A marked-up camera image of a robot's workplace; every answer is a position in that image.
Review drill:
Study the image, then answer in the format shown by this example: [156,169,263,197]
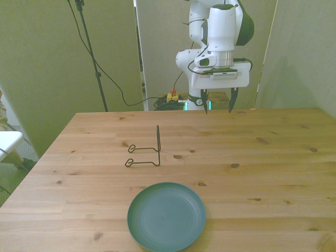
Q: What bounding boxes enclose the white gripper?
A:
[191,61,251,115]

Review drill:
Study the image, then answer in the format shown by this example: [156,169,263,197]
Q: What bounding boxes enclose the teal round plate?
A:
[127,182,207,252]

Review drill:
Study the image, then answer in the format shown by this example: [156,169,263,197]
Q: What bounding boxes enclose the yellow emergency stop button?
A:
[166,88,182,103]

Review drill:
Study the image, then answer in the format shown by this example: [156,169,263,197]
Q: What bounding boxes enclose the black tripod stand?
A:
[75,0,109,112]

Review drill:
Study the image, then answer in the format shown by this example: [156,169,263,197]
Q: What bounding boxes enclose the person's sandaled foot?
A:
[9,149,38,173]

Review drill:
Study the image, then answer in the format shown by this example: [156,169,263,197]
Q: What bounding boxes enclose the white chair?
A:
[0,130,24,164]

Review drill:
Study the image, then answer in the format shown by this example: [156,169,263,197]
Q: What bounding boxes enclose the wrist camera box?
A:
[199,67,243,80]

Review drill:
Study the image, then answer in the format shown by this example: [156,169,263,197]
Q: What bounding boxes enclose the black cable on robot arm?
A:
[183,17,253,77]

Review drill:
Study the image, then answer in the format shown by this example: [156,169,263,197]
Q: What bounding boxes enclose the coiled dark cables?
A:
[153,95,188,111]

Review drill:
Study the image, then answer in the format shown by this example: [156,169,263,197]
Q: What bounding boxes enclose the black wire plate stand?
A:
[124,124,161,168]

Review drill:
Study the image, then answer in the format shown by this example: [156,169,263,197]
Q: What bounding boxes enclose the black tripod cable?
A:
[65,0,169,107]

